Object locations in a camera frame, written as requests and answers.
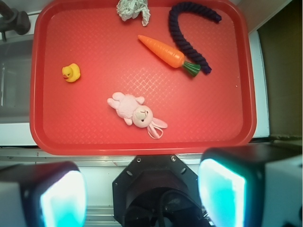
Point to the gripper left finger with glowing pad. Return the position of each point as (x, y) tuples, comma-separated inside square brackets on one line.
[(42, 195)]

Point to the pink plush bunny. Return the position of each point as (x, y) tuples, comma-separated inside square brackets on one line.
[(133, 111)]

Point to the red plastic tray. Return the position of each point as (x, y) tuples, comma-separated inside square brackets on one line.
[(213, 110)]

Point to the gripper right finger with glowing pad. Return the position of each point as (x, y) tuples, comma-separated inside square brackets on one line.
[(256, 185)]

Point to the yellow rubber duck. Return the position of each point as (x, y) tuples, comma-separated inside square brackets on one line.
[(71, 73)]

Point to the orange toy carrot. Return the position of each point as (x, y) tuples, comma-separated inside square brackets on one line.
[(170, 55)]

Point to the black octagonal mount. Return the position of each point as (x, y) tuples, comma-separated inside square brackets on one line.
[(157, 191)]

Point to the crumpled white paper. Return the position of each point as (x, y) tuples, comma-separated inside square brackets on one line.
[(131, 9)]

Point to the dark metal clamp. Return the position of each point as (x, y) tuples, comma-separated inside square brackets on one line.
[(13, 20)]

